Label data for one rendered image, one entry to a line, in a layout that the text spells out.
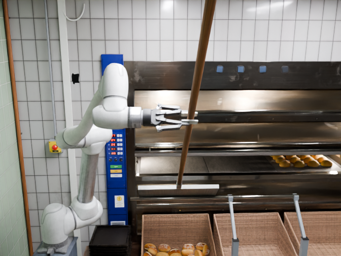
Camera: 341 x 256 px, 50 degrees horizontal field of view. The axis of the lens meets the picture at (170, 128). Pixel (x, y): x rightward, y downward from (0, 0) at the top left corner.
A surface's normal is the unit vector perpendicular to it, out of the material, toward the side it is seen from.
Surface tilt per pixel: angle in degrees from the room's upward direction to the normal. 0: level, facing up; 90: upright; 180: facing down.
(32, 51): 90
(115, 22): 90
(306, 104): 70
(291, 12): 90
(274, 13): 90
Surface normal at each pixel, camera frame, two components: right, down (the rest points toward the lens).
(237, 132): 0.04, -0.09
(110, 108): 0.03, -0.33
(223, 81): 0.05, 0.25
